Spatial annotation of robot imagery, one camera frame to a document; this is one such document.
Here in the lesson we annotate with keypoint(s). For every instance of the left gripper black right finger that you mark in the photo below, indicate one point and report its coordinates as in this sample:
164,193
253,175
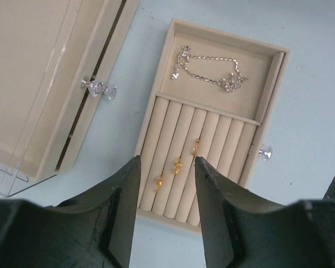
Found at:
239,228

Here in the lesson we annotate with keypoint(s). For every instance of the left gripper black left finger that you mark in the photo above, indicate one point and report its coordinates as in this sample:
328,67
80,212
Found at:
115,200

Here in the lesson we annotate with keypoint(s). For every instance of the beige jewelry box clear case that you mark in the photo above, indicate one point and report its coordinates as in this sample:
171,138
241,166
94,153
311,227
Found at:
46,49

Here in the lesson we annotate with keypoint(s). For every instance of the clear crystal drawer knob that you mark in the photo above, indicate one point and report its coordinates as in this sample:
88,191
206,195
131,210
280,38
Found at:
265,152

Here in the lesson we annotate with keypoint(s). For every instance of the clear crystal box knob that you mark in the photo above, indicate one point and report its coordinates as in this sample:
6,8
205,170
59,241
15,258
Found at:
110,92
94,87

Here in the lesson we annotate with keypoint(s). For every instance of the beige velvet ring tray drawer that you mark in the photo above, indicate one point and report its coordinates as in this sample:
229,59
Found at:
212,97

